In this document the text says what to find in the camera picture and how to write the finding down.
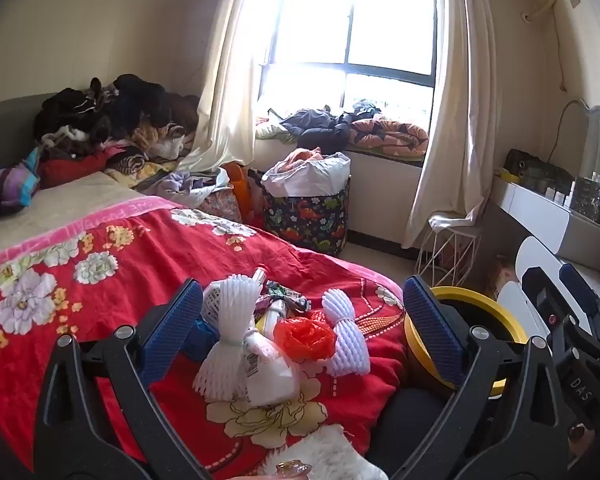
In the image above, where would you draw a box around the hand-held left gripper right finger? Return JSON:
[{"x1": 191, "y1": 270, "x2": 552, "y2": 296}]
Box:
[{"x1": 387, "y1": 275, "x2": 570, "y2": 480}]

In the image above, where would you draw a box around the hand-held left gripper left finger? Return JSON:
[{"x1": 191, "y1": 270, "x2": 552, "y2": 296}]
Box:
[{"x1": 34, "y1": 278, "x2": 216, "y2": 480}]

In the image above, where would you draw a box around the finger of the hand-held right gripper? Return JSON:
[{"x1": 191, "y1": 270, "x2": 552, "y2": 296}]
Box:
[
  {"x1": 521, "y1": 266, "x2": 563, "y2": 318},
  {"x1": 559, "y1": 261, "x2": 600, "y2": 313}
]

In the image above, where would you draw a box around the blue packet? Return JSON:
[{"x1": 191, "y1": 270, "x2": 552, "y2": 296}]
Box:
[{"x1": 182, "y1": 320, "x2": 218, "y2": 363}]

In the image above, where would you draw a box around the yellow rimmed black trash bin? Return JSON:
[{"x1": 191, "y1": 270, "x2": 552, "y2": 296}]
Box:
[{"x1": 404, "y1": 286, "x2": 527, "y2": 401}]

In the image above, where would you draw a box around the large white foam fruit net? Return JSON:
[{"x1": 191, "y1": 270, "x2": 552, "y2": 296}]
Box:
[{"x1": 192, "y1": 274, "x2": 263, "y2": 403}]

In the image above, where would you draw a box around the small white foam fruit net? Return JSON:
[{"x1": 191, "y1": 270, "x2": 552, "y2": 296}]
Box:
[{"x1": 321, "y1": 290, "x2": 372, "y2": 377}]

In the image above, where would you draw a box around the pale yellow bottle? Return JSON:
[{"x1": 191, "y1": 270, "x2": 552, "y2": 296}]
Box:
[{"x1": 255, "y1": 301, "x2": 292, "y2": 335}]

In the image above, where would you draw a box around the white plastic packet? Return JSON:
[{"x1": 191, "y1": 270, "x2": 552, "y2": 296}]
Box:
[{"x1": 242, "y1": 330, "x2": 303, "y2": 407}]

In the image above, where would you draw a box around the green colourful snack wrapper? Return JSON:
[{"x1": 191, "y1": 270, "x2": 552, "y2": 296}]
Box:
[{"x1": 265, "y1": 282, "x2": 312, "y2": 312}]

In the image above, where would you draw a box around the red plastic bag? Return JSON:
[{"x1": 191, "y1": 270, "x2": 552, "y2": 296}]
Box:
[{"x1": 274, "y1": 310, "x2": 337, "y2": 361}]

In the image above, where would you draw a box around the person's left forearm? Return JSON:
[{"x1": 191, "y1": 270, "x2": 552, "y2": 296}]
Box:
[{"x1": 260, "y1": 424, "x2": 388, "y2": 480}]

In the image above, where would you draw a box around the person's right hand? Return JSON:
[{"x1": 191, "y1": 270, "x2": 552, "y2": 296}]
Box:
[{"x1": 566, "y1": 422, "x2": 598, "y2": 458}]

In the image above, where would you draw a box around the person's left hand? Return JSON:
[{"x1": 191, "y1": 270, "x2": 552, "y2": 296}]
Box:
[{"x1": 260, "y1": 461, "x2": 315, "y2": 480}]

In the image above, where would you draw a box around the tan fluffy item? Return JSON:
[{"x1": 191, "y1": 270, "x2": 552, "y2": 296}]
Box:
[{"x1": 485, "y1": 260, "x2": 518, "y2": 301}]

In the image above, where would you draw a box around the red floral blanket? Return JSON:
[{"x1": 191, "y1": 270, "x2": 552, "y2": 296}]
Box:
[{"x1": 0, "y1": 195, "x2": 411, "y2": 476}]

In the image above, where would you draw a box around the row of cosmetic bottles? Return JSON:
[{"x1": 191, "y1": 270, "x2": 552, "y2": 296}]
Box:
[{"x1": 545, "y1": 172, "x2": 600, "y2": 233}]

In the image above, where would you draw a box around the person's black trouser leg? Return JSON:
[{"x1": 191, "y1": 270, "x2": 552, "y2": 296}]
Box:
[{"x1": 380, "y1": 390, "x2": 456, "y2": 480}]

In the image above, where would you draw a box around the dark green bag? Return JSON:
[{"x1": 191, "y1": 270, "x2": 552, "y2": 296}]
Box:
[{"x1": 502, "y1": 149, "x2": 576, "y2": 186}]

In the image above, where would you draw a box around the floral fabric bag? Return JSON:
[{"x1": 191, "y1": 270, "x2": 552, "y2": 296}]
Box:
[{"x1": 200, "y1": 187, "x2": 243, "y2": 223}]

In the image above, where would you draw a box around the lavender cloth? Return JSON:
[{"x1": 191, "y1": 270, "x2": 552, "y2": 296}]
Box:
[{"x1": 155, "y1": 169, "x2": 231, "y2": 207}]

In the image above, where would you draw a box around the white window seat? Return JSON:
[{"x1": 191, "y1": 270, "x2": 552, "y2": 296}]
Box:
[{"x1": 252, "y1": 137, "x2": 426, "y2": 248}]

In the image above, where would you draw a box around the orange bag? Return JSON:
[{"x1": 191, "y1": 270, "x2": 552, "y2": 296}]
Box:
[{"x1": 222, "y1": 162, "x2": 252, "y2": 221}]

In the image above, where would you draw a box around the dinosaur print storage basket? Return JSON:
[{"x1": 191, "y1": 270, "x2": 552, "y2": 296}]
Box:
[{"x1": 261, "y1": 175, "x2": 351, "y2": 258}]

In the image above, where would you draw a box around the beige bed sheet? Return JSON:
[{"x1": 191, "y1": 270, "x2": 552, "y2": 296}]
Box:
[{"x1": 0, "y1": 170, "x2": 146, "y2": 261}]

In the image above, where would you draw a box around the orange patterned blanket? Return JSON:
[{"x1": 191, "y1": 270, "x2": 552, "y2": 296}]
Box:
[{"x1": 349, "y1": 117, "x2": 430, "y2": 157}]

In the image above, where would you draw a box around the cream curtain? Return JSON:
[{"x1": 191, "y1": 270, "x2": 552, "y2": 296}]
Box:
[
  {"x1": 177, "y1": 0, "x2": 286, "y2": 173},
  {"x1": 402, "y1": 0, "x2": 503, "y2": 250}
]

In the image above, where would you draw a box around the white plastic bag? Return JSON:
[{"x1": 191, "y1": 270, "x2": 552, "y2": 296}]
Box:
[{"x1": 262, "y1": 151, "x2": 352, "y2": 198}]

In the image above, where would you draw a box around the striped colourful cloth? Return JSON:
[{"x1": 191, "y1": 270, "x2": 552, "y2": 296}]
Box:
[{"x1": 0, "y1": 147, "x2": 43, "y2": 231}]

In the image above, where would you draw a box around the pile of clothes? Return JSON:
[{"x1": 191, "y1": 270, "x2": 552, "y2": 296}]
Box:
[{"x1": 32, "y1": 74, "x2": 201, "y2": 183}]

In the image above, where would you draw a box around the dark jacket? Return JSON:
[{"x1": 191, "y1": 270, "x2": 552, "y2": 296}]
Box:
[{"x1": 279, "y1": 107, "x2": 353, "y2": 151}]

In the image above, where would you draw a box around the grey headboard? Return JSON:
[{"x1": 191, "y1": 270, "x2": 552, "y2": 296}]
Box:
[{"x1": 0, "y1": 92, "x2": 66, "y2": 171}]

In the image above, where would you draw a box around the window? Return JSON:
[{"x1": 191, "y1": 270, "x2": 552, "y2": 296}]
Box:
[{"x1": 260, "y1": 0, "x2": 438, "y2": 88}]

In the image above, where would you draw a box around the white wire side table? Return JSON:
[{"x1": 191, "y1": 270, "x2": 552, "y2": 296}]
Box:
[{"x1": 415, "y1": 212, "x2": 483, "y2": 288}]

